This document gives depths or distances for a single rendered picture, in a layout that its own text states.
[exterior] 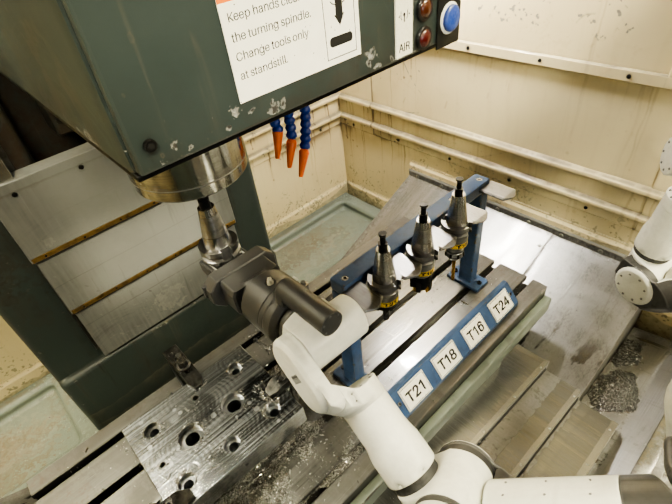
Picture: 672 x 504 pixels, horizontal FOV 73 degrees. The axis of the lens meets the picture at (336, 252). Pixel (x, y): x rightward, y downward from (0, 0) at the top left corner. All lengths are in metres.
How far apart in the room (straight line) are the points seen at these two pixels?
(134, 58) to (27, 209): 0.73
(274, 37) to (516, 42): 1.05
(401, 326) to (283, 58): 0.85
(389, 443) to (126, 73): 0.48
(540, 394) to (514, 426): 0.13
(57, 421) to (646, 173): 1.83
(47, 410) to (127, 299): 0.62
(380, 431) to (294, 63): 0.43
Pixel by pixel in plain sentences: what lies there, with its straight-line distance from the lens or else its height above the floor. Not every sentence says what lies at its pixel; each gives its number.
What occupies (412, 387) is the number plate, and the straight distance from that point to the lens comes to 1.02.
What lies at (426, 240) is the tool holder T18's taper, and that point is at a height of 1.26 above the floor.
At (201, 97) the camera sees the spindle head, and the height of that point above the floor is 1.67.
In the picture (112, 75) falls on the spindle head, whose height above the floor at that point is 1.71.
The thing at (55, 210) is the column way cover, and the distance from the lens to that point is 1.10.
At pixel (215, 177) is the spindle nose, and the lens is 0.60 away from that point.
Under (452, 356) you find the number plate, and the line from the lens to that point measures 1.09.
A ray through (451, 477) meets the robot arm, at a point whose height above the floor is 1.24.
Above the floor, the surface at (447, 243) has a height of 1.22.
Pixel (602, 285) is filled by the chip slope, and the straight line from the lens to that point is 1.52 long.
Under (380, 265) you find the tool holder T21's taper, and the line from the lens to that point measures 0.80.
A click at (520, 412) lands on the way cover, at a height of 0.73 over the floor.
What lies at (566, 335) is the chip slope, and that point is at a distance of 1.45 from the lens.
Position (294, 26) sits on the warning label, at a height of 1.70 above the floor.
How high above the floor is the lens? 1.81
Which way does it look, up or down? 40 degrees down
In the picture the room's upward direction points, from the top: 8 degrees counter-clockwise
